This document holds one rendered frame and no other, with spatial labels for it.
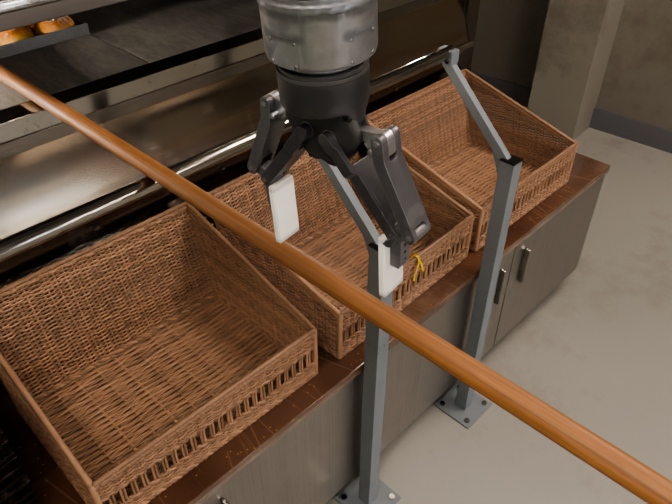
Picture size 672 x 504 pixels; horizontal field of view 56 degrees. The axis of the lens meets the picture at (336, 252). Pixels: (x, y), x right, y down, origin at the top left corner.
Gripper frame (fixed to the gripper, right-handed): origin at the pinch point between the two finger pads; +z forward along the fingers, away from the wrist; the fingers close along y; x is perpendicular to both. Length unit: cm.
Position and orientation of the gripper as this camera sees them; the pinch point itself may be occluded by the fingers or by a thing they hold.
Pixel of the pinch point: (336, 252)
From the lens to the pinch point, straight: 62.8
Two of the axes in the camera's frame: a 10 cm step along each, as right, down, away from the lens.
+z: 0.5, 7.7, 6.4
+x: 6.4, -5.2, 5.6
